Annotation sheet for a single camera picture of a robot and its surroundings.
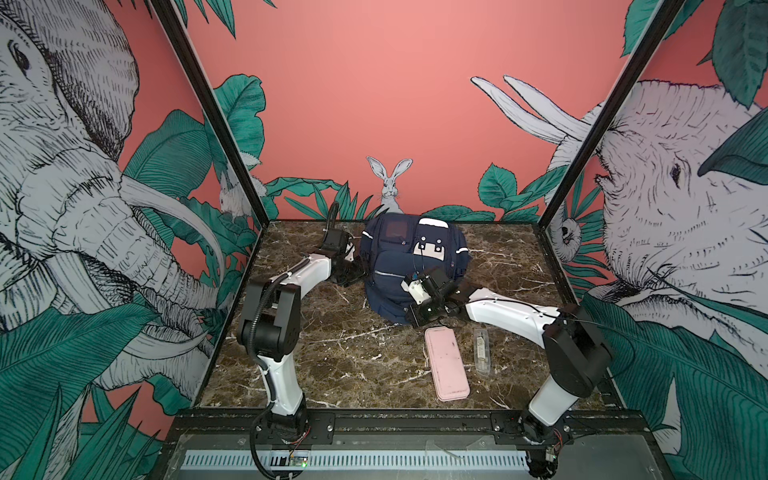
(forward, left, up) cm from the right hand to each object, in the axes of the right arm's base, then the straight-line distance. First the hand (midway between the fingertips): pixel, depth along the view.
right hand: (403, 317), depth 85 cm
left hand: (+17, +10, +1) cm, 20 cm away
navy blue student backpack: (+30, +2, -3) cm, 30 cm away
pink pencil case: (-11, -12, -8) cm, 18 cm away
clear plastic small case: (-7, -23, -8) cm, 26 cm away
